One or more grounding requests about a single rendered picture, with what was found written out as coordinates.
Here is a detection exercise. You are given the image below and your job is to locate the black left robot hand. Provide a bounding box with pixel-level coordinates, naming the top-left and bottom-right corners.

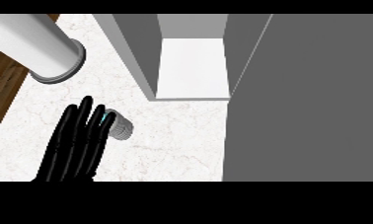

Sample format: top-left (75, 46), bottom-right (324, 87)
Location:
top-left (31, 95), bottom-right (118, 183)

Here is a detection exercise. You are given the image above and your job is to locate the white cylinder with grey rim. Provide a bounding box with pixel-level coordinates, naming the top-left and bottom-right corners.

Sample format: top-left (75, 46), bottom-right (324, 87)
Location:
top-left (0, 14), bottom-right (87, 85)

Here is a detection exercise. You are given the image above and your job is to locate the open grey cabinet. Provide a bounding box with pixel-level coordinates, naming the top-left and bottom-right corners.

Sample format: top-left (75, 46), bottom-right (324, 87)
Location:
top-left (92, 14), bottom-right (274, 103)

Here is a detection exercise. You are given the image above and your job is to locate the dark grey cabinet door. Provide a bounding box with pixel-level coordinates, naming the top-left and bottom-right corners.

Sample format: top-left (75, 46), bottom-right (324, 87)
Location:
top-left (221, 14), bottom-right (373, 183)

